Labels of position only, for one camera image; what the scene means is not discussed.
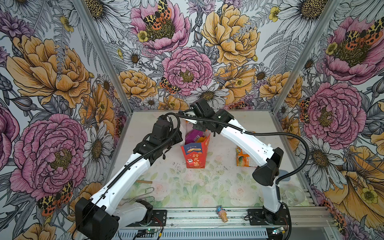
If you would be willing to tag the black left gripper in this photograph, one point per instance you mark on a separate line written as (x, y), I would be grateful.
(179, 139)

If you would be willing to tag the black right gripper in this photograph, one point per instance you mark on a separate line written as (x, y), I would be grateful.
(197, 126)

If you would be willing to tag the purple snack bag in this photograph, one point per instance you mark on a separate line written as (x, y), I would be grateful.
(193, 136)

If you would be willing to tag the red white paper bag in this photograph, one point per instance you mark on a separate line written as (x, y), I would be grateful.
(195, 154)

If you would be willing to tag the yellow snack bag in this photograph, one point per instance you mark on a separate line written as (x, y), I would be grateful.
(201, 139)

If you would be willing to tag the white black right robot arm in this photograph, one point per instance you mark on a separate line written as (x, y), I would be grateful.
(267, 158)

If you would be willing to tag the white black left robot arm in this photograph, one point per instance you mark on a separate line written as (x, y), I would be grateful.
(103, 214)

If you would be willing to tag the orange snack bag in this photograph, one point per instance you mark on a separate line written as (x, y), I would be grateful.
(242, 159)

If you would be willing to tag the wooden toy mallet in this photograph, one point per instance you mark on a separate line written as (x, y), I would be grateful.
(143, 182)

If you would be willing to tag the small ice cream toy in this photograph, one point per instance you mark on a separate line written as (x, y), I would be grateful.
(222, 214)

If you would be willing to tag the green circuit board left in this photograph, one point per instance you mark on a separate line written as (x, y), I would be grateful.
(147, 233)

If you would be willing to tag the green circuit board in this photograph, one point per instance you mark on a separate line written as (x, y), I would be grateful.
(278, 231)
(147, 233)

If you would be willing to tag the clear plastic bowl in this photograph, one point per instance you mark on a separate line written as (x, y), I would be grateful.
(292, 195)

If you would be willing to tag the green circuit board right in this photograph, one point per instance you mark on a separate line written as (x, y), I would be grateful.
(278, 231)

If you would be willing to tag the metal wire tongs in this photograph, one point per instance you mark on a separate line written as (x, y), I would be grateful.
(146, 196)

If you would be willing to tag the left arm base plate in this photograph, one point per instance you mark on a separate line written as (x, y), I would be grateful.
(158, 219)

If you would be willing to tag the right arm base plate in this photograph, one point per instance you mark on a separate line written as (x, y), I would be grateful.
(258, 216)

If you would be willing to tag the aluminium rail frame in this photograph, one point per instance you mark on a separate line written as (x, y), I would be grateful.
(307, 223)

